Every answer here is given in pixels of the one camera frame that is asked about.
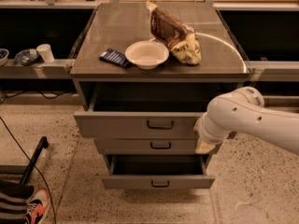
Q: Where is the orange white sneaker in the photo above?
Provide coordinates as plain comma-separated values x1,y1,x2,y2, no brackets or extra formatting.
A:
25,189,50,224

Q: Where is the grey bottom drawer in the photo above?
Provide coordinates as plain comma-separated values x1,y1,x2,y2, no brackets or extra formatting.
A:
102,155,215,189

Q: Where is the grey metal drawer cabinet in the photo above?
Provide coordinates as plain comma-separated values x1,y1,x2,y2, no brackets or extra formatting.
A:
71,2,249,112

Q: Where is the striped trouser leg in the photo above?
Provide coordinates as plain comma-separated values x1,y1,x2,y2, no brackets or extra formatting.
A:
0,179,35,224

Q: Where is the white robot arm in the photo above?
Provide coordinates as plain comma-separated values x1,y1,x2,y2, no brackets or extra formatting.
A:
193,87,299,155

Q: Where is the black chair leg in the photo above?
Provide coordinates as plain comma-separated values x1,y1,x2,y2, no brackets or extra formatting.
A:
20,136,49,185

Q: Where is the grey top drawer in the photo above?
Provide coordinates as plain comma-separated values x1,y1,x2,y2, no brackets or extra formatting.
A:
75,82,234,140

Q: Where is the blue rimmed bowl at edge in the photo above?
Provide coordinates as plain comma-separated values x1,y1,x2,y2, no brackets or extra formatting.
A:
0,49,9,66

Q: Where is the grey drawer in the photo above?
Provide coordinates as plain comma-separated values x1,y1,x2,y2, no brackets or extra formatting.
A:
93,137,222,156
75,82,234,140
102,155,215,189

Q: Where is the grey middle drawer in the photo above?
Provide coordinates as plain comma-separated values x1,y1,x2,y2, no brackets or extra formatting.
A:
93,137,222,156

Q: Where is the grey shelf rail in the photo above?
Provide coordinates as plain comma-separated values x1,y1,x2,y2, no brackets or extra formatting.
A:
0,59,75,79

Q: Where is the white paper bowl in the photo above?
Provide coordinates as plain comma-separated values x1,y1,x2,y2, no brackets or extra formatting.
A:
125,41,169,70

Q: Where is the dark blue snack packet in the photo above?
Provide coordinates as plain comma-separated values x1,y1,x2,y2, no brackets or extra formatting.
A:
99,48,130,67

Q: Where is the bagged bread loaf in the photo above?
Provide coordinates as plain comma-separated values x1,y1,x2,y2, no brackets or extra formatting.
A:
146,1,202,65

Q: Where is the white paper cup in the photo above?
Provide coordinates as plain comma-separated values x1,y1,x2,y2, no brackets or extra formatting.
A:
36,44,54,63

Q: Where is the black cable on floor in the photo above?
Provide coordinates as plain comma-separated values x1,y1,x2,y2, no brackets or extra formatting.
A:
0,115,58,224

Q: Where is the blue patterned bowl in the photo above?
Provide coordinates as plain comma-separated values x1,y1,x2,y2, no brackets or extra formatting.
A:
15,49,40,66

